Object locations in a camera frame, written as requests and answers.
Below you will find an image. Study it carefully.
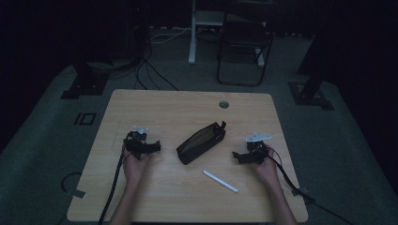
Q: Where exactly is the dark pencil case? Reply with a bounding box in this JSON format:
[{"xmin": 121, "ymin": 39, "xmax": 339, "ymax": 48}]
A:
[{"xmin": 176, "ymin": 120, "xmax": 227, "ymax": 166}]

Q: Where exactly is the person's right hand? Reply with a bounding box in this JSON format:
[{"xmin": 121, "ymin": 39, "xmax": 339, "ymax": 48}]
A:
[{"xmin": 251, "ymin": 144, "xmax": 282, "ymax": 189}]

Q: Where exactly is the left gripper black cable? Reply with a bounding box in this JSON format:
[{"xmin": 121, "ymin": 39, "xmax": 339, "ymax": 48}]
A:
[{"xmin": 98, "ymin": 142, "xmax": 128, "ymax": 225}]

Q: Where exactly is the white pen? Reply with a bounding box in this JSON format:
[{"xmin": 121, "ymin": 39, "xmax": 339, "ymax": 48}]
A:
[{"xmin": 202, "ymin": 170, "xmax": 239, "ymax": 193}]

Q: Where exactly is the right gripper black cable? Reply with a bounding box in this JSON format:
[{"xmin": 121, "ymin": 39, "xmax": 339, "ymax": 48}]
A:
[{"xmin": 266, "ymin": 146, "xmax": 356, "ymax": 225}]

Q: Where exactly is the person's left hand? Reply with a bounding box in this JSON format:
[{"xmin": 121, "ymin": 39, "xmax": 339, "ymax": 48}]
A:
[{"xmin": 121, "ymin": 147, "xmax": 153, "ymax": 188}]

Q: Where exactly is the white desk leg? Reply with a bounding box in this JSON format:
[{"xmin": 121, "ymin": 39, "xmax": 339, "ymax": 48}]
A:
[{"xmin": 188, "ymin": 0, "xmax": 197, "ymax": 66}]

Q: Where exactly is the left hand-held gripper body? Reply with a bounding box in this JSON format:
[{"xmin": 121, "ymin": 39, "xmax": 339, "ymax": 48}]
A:
[{"xmin": 123, "ymin": 125, "xmax": 152, "ymax": 161}]

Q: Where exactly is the black folding chair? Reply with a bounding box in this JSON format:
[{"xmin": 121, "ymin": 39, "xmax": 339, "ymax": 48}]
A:
[{"xmin": 216, "ymin": 17, "xmax": 274, "ymax": 87}]

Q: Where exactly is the white floor cable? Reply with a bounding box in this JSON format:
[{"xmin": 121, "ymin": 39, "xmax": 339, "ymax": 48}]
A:
[{"xmin": 149, "ymin": 27, "xmax": 192, "ymax": 44}]

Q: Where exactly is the black stand base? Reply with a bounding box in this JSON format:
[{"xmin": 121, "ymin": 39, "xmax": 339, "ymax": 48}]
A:
[
  {"xmin": 287, "ymin": 73, "xmax": 335, "ymax": 111},
  {"xmin": 60, "ymin": 61, "xmax": 111, "ymax": 100}
]

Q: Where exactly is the black floor cables bundle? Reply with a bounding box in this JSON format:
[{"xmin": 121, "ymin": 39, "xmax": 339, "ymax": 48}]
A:
[{"xmin": 133, "ymin": 46, "xmax": 180, "ymax": 92}]

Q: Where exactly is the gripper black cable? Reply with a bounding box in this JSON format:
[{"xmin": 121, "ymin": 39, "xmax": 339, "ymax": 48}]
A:
[
  {"xmin": 98, "ymin": 142, "xmax": 128, "ymax": 225},
  {"xmin": 266, "ymin": 146, "xmax": 356, "ymax": 225}
]

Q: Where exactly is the grey tape piece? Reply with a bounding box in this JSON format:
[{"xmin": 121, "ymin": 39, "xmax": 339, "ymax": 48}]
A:
[
  {"xmin": 291, "ymin": 187, "xmax": 310, "ymax": 198},
  {"xmin": 72, "ymin": 188, "xmax": 87, "ymax": 200}
]

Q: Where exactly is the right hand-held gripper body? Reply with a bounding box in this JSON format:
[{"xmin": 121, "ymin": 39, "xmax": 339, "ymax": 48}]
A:
[{"xmin": 244, "ymin": 131, "xmax": 272, "ymax": 165}]

